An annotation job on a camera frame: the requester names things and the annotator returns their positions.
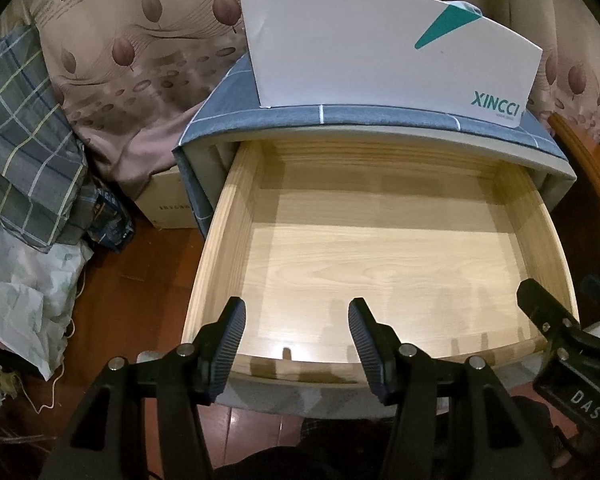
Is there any light blue underwear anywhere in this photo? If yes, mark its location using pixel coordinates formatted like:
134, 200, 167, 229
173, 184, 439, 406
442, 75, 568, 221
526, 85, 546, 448
450, 0, 482, 16

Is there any wooden drawer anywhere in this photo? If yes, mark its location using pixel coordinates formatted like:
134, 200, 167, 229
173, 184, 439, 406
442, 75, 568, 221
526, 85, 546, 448
183, 140, 577, 384

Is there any white floral crumpled cloth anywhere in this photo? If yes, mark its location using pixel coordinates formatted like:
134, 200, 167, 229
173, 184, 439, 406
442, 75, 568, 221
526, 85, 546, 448
0, 223, 93, 379

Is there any dark blue patterned bag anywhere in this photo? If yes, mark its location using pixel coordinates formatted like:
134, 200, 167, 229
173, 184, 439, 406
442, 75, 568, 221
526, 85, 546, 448
72, 174, 135, 254

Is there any brown cardboard box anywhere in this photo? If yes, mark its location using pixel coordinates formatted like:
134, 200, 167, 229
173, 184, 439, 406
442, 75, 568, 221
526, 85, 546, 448
135, 166, 196, 230

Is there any grey plaid blanket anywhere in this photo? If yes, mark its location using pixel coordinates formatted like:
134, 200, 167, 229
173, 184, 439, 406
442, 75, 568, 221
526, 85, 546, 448
0, 26, 87, 252

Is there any blue fabric covered nightstand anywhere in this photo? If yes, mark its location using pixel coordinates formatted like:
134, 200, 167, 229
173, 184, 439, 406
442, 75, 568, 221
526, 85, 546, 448
174, 58, 574, 418

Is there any white XINCCI cardboard box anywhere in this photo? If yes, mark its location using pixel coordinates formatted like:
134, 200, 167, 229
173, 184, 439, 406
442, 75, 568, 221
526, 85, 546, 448
240, 0, 542, 128

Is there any beige leaf print bedsheet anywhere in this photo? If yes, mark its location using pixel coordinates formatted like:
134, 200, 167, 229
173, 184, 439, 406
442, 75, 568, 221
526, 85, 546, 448
0, 0, 600, 197

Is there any white cord on floor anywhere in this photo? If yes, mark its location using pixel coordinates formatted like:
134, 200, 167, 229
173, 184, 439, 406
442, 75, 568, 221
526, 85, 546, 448
14, 268, 89, 415

